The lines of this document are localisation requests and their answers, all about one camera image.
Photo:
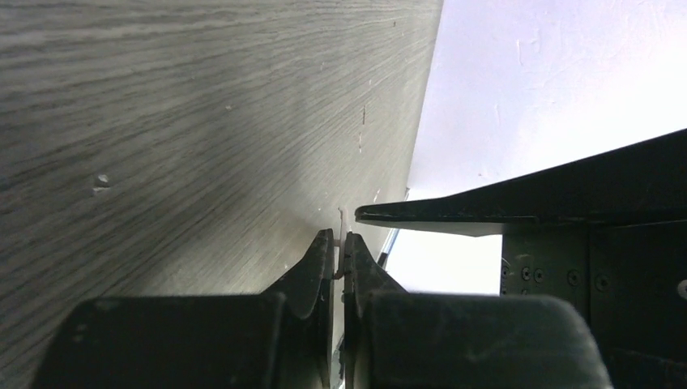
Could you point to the white battery cover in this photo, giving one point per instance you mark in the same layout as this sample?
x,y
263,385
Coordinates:
x,y
344,229

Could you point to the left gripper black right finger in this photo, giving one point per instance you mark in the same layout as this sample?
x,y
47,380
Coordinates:
x,y
397,339

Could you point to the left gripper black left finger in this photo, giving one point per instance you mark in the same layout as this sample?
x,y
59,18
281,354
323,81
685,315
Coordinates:
x,y
278,338

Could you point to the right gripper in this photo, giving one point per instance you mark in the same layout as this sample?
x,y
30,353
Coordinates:
x,y
628,283

